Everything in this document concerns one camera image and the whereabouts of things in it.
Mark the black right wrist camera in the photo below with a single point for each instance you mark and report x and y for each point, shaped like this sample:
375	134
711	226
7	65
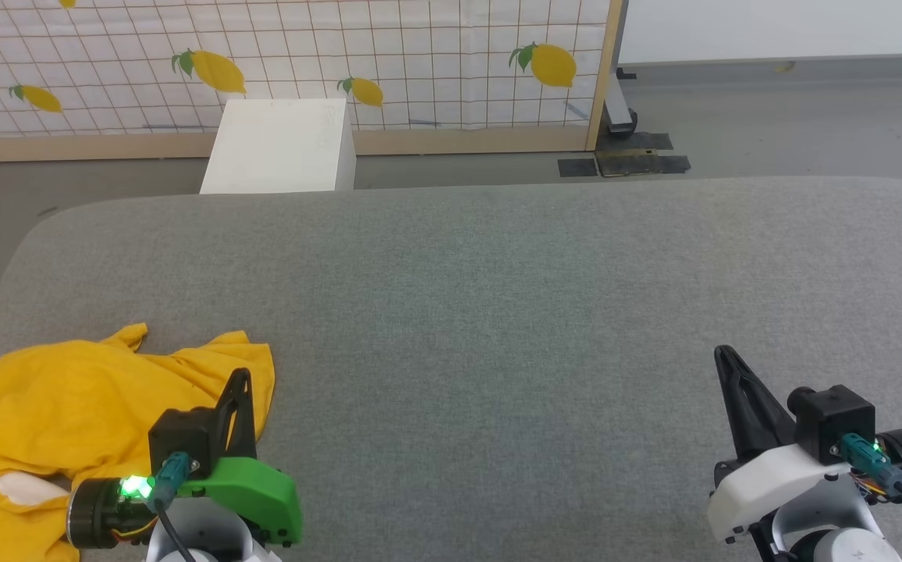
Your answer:
833	417

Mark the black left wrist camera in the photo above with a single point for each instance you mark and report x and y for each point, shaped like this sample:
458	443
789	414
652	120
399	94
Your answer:
186	437

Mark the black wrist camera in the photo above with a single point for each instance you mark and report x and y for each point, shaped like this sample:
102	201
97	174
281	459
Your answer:
833	417
186	437

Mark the grey fabric sofa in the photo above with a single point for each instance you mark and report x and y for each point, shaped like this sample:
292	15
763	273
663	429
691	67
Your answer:
498	312

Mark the yellow t-shirt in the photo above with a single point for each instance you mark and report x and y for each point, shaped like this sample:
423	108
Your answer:
69	406

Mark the metal partition support foot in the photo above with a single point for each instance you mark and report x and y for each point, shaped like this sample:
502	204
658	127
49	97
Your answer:
619	109

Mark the white box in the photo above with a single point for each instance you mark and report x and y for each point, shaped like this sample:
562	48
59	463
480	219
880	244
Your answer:
279	148

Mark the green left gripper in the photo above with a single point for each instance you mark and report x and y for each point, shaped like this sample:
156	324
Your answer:
264	492

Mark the lemon print partition screen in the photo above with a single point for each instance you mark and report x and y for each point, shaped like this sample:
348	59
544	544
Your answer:
420	47

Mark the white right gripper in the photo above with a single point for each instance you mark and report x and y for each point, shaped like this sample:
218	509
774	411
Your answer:
771	480

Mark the small black floor mat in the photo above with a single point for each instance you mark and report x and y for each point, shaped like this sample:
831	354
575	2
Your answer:
577	167

